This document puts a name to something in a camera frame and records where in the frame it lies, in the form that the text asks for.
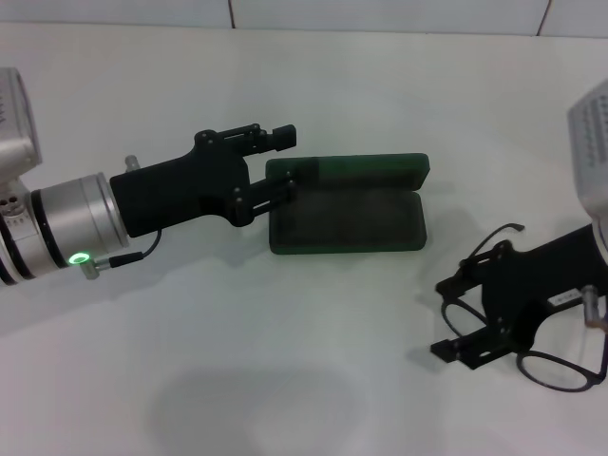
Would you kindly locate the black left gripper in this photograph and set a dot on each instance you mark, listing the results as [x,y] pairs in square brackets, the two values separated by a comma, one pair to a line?
[180,195]

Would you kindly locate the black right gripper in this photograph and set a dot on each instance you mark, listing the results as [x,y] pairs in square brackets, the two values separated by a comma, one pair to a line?
[532,280]

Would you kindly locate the black glasses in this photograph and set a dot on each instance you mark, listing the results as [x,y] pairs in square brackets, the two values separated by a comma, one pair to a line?
[522,377]

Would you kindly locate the green glasses case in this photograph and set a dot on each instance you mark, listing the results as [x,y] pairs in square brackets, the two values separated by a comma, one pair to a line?
[351,223]

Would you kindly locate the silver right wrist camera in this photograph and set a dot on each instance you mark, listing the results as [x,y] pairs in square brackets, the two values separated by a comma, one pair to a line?
[594,157]

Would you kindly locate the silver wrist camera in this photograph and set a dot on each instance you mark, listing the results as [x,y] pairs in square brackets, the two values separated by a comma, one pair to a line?
[594,157]
[16,123]

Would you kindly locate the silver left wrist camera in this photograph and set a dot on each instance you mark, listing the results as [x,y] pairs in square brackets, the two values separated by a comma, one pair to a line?
[16,123]

